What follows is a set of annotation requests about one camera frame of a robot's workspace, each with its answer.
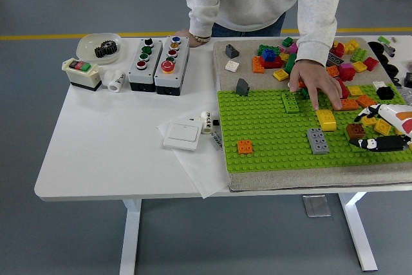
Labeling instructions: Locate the light grey eight-stud brick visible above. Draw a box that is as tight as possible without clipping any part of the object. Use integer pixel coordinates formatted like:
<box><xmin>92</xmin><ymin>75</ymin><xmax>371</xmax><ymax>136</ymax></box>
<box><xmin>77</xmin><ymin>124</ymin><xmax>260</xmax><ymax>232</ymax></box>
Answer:
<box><xmin>306</xmin><ymin>128</ymin><xmax>330</xmax><ymax>155</ymax></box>

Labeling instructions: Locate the orange four-stud brick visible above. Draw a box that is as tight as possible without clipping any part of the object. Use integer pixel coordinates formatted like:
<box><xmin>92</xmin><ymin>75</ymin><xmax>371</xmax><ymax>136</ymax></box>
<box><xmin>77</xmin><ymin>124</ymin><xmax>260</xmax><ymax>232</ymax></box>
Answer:
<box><xmin>237</xmin><ymin>139</ymin><xmax>254</xmax><ymax>155</ymax></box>

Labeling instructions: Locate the yellow flat square tile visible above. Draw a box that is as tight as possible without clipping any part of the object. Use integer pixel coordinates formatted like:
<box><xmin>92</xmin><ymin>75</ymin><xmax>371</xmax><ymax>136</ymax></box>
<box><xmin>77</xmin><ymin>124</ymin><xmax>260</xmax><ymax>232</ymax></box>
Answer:
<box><xmin>272</xmin><ymin>68</ymin><xmax>290</xmax><ymax>82</ymax></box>

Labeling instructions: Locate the magenta brick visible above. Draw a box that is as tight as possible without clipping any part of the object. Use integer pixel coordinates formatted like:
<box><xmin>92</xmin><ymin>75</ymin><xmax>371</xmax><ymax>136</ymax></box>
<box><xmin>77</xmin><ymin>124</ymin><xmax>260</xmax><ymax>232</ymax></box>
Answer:
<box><xmin>337</xmin><ymin>62</ymin><xmax>357</xmax><ymax>82</ymax></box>

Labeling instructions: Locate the yellow four-stud brick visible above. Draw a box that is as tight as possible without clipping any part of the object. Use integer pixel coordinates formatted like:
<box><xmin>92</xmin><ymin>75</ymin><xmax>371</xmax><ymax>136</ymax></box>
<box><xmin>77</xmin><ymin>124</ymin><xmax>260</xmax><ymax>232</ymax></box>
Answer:
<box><xmin>373</xmin><ymin>119</ymin><xmax>393</xmax><ymax>137</ymax></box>

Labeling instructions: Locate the green flat eight-stud plate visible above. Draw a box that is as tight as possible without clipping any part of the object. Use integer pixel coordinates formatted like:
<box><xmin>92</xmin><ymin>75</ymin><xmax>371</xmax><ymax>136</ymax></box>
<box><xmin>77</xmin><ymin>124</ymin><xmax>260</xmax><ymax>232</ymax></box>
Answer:
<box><xmin>345</xmin><ymin>133</ymin><xmax>371</xmax><ymax>155</ymax></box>
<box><xmin>281</xmin><ymin>91</ymin><xmax>302</xmax><ymax>115</ymax></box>

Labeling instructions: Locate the red four-stud brick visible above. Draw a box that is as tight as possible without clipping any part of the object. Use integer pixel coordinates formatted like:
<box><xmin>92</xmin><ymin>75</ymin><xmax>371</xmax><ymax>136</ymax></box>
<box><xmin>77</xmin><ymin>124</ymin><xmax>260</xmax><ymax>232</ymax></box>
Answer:
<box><xmin>362</xmin><ymin>56</ymin><xmax>380</xmax><ymax>71</ymax></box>

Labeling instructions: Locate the white wall switch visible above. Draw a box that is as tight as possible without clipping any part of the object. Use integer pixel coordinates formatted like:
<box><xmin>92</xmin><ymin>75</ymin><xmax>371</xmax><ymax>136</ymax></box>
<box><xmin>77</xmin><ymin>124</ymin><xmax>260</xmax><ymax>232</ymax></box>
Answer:
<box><xmin>163</xmin><ymin>120</ymin><xmax>203</xmax><ymax>152</ymax></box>

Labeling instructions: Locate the grey four-button control box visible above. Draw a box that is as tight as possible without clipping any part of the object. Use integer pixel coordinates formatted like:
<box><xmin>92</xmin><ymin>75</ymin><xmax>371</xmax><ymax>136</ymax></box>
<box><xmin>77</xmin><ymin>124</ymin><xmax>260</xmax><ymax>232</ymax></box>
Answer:
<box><xmin>127</xmin><ymin>37</ymin><xmax>164</xmax><ymax>92</ymax></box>

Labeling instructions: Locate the cream red-green switch box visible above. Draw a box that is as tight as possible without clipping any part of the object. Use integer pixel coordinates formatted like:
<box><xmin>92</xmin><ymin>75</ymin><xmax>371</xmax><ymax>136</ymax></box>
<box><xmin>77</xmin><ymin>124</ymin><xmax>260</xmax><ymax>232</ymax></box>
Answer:
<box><xmin>61</xmin><ymin>57</ymin><xmax>103</xmax><ymax>93</ymax></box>

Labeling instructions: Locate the lime green brick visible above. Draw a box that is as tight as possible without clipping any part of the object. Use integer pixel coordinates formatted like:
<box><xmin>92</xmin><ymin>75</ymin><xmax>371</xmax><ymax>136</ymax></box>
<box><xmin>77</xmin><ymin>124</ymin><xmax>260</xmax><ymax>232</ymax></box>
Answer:
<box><xmin>350</xmin><ymin>48</ymin><xmax>370</xmax><ymax>62</ymax></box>

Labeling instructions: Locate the person's right hand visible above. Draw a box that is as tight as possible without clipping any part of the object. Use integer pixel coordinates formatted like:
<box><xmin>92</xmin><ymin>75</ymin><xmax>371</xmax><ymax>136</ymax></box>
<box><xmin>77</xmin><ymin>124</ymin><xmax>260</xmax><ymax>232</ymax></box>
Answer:
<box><xmin>175</xmin><ymin>28</ymin><xmax>210</xmax><ymax>48</ymax></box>

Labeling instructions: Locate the black gear stack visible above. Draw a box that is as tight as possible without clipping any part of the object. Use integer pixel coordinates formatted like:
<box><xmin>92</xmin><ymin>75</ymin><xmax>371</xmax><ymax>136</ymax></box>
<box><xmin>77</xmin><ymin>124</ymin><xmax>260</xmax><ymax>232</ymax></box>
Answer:
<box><xmin>94</xmin><ymin>40</ymin><xmax>118</xmax><ymax>59</ymax></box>

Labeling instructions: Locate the small white labelled cylinder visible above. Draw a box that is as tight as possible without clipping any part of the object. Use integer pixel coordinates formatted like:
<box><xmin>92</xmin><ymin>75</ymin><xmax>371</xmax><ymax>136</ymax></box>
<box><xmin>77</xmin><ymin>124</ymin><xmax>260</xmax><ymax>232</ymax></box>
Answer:
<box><xmin>200</xmin><ymin>111</ymin><xmax>213</xmax><ymax>135</ymax></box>

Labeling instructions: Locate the dark grey eight-stud brick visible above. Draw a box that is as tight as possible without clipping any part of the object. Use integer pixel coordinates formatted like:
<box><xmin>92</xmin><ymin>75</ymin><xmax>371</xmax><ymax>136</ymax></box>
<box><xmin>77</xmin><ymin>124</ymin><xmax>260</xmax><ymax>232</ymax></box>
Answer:
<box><xmin>326</xmin><ymin>52</ymin><xmax>345</xmax><ymax>68</ymax></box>

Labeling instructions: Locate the white paper sheet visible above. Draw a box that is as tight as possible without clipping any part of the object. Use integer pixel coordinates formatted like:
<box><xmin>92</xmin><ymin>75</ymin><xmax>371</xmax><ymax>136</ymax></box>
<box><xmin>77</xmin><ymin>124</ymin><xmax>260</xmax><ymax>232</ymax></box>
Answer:
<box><xmin>156</xmin><ymin>109</ymin><xmax>230</xmax><ymax>199</ymax></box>

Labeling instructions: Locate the grey emergency-stop control box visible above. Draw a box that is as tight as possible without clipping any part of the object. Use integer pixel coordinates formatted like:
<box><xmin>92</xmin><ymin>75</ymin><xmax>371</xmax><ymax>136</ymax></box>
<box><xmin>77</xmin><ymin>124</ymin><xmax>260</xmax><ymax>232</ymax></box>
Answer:
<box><xmin>154</xmin><ymin>35</ymin><xmax>191</xmax><ymax>96</ymax></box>

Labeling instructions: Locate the grey-brown mat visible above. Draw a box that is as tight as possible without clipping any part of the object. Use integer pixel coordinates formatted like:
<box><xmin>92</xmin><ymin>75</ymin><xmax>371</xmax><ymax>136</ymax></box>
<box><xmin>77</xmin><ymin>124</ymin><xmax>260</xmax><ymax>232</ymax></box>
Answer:
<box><xmin>212</xmin><ymin>35</ymin><xmax>412</xmax><ymax>193</ymax></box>

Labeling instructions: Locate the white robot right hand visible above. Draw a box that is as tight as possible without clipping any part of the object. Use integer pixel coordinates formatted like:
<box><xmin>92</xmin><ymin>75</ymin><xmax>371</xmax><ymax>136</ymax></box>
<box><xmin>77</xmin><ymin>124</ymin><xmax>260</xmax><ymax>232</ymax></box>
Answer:
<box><xmin>349</xmin><ymin>103</ymin><xmax>412</xmax><ymax>153</ymax></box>

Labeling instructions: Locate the brown four-stud brick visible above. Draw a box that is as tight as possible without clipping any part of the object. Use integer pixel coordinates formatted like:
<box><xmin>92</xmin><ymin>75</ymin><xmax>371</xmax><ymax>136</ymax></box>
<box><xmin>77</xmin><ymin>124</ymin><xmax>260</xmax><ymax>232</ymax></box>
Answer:
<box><xmin>345</xmin><ymin>122</ymin><xmax>367</xmax><ymax>139</ymax></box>

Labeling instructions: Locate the beaded bracelet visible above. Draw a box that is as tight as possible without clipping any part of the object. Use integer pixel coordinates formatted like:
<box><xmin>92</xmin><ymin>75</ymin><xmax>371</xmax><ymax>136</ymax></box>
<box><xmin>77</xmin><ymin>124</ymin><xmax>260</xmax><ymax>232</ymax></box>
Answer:
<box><xmin>189</xmin><ymin>33</ymin><xmax>212</xmax><ymax>43</ymax></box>

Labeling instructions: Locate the long green brick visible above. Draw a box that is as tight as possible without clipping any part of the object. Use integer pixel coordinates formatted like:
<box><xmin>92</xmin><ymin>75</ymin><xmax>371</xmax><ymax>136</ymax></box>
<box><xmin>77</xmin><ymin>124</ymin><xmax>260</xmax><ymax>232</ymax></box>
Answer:
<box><xmin>285</xmin><ymin>52</ymin><xmax>299</xmax><ymax>75</ymax></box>

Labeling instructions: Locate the person's left hand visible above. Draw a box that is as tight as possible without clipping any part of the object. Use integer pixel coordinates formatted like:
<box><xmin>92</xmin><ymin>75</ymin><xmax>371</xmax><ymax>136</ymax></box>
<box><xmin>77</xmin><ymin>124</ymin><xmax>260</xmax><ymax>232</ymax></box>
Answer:
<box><xmin>288</xmin><ymin>59</ymin><xmax>344</xmax><ymax>111</ymax></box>

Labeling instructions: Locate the large red brick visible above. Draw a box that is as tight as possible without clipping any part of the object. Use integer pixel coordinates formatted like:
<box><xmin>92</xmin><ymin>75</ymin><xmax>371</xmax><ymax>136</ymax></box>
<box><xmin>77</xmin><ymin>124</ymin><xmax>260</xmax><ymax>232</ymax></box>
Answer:
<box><xmin>336</xmin><ymin>78</ymin><xmax>350</xmax><ymax>99</ymax></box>

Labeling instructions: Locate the blue four-stud brick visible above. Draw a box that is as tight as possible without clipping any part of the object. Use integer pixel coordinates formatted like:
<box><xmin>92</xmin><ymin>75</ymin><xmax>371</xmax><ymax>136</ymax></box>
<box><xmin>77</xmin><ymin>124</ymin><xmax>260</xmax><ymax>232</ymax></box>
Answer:
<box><xmin>261</xmin><ymin>48</ymin><xmax>279</xmax><ymax>62</ymax></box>

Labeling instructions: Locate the green studded baseplate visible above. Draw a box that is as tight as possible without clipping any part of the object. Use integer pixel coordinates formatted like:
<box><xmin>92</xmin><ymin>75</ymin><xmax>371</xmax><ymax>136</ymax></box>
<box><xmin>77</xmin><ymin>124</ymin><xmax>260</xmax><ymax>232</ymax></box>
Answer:
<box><xmin>217</xmin><ymin>83</ymin><xmax>412</xmax><ymax>175</ymax></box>

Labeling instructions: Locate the green eight-stud brick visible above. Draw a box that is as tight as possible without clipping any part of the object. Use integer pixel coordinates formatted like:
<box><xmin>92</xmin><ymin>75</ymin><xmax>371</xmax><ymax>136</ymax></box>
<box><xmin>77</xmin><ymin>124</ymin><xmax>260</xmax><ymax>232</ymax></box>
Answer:
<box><xmin>257</xmin><ymin>44</ymin><xmax>280</xmax><ymax>56</ymax></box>

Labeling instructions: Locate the black brick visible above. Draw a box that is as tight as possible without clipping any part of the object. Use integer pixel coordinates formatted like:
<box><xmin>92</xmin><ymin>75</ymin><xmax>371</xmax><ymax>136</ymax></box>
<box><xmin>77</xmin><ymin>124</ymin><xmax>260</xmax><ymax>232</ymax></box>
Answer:
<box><xmin>375</xmin><ymin>86</ymin><xmax>396</xmax><ymax>101</ymax></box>

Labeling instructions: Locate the white table leg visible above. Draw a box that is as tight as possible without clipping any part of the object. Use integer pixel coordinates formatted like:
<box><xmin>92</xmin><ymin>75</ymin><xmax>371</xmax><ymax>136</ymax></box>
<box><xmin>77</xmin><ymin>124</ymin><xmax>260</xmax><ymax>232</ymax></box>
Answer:
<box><xmin>119</xmin><ymin>199</ymin><xmax>142</xmax><ymax>275</ymax></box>
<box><xmin>337</xmin><ymin>192</ymin><xmax>379</xmax><ymax>272</ymax></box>

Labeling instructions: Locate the silver floor plate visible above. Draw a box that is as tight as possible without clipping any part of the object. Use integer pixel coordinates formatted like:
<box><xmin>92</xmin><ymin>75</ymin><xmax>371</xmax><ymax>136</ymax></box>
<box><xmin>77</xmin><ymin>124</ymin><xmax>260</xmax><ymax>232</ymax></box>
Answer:
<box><xmin>302</xmin><ymin>194</ymin><xmax>332</xmax><ymax>218</ymax></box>

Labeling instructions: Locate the white pipe fitting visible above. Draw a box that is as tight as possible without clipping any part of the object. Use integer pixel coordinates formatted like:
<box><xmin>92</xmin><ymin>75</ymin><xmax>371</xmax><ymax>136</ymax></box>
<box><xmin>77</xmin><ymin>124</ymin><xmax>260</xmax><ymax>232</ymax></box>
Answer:
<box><xmin>102</xmin><ymin>70</ymin><xmax>127</xmax><ymax>93</ymax></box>

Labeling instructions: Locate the white plastic bowl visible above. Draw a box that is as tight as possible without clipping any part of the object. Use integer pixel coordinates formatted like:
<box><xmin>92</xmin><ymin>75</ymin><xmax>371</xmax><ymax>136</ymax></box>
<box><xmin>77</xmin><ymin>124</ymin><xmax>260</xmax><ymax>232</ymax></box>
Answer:
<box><xmin>76</xmin><ymin>32</ymin><xmax>124</xmax><ymax>65</ymax></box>

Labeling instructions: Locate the yellow curved eight-stud brick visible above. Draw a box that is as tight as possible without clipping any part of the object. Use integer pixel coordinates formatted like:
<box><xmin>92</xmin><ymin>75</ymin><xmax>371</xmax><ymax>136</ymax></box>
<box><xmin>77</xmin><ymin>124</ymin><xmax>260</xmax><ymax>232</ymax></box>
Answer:
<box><xmin>315</xmin><ymin>109</ymin><xmax>337</xmax><ymax>132</ymax></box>

